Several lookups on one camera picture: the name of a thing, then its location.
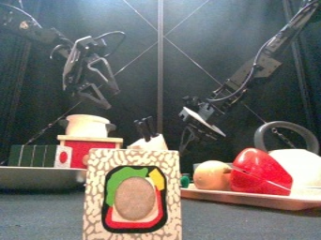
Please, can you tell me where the white toy knife block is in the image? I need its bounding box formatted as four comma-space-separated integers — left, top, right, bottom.
127, 133, 169, 151

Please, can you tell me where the white toy pot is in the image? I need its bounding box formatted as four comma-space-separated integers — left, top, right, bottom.
57, 113, 117, 139

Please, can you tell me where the red toy tomato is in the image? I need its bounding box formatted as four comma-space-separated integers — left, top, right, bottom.
228, 147, 294, 197

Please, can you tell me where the pink tray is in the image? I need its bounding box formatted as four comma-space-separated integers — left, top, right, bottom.
179, 182, 321, 212

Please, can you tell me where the green striped toy block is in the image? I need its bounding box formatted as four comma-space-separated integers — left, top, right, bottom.
8, 143, 73, 169

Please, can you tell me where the grey tray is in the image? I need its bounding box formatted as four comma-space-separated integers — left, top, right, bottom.
0, 165, 88, 192

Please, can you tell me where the black-handled toy knife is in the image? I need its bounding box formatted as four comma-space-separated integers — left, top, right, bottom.
132, 119, 147, 143
145, 115, 159, 139
140, 117, 152, 141

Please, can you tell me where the thin diagonal frame wire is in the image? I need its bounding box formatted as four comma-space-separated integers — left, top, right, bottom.
121, 0, 268, 125
0, 0, 211, 165

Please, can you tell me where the grey metal frame pole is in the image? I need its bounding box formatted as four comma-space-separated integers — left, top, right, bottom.
155, 0, 165, 134

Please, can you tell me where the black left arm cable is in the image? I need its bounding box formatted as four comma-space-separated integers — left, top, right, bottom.
49, 30, 128, 62

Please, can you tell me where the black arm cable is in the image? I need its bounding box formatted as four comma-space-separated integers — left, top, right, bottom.
49, 30, 128, 62
207, 34, 276, 103

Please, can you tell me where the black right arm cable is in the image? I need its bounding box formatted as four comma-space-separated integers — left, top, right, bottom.
207, 34, 276, 103

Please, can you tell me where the white kettle with grey handle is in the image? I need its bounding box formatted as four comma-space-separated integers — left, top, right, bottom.
252, 120, 321, 189

